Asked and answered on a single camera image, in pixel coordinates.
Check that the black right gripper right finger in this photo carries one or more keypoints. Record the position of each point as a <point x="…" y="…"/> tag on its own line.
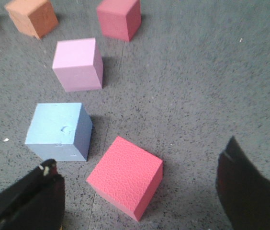
<point x="243" y="192"/>

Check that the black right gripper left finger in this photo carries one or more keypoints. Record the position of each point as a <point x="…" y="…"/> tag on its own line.
<point x="35" y="202"/>

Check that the light blue cube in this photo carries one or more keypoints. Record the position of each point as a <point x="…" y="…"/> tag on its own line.
<point x="60" y="131"/>

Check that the large red foam cube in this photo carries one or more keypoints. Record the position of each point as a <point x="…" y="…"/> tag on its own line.
<point x="127" y="176"/>

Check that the pink foam cube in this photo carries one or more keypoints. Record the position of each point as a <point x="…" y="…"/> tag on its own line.
<point x="78" y="65"/>

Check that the dented orange foam cube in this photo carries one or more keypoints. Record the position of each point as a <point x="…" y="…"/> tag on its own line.
<point x="35" y="18"/>

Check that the small far red cube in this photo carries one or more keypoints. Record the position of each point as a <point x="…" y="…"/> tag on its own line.
<point x="119" y="19"/>

